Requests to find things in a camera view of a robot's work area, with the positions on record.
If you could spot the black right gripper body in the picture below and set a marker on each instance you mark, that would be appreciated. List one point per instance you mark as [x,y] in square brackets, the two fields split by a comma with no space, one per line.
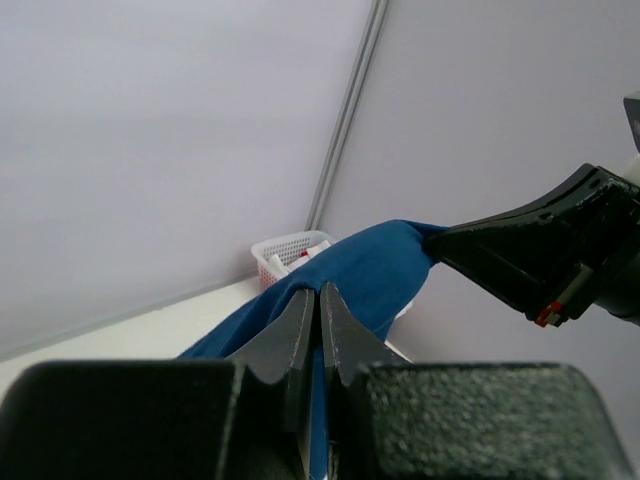
[553,258]

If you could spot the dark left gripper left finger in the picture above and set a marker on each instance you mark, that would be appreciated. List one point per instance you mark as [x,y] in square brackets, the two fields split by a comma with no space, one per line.
[272,438]

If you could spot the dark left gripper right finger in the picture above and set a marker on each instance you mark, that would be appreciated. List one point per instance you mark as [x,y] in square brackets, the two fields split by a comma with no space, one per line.
[350,352]

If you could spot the blue mickey mouse t-shirt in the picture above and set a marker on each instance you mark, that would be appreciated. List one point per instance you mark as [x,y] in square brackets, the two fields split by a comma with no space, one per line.
[378,271]

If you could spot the white t-shirt in basket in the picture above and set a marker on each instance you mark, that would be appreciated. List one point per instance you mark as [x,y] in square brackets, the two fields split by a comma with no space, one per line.
[291,256]

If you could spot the white plastic laundry basket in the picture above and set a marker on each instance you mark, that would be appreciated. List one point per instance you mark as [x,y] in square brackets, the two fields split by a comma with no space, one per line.
[261,251]

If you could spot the right aluminium frame post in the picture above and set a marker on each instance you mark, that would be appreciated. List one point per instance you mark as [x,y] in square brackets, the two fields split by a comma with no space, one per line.
[359,74]

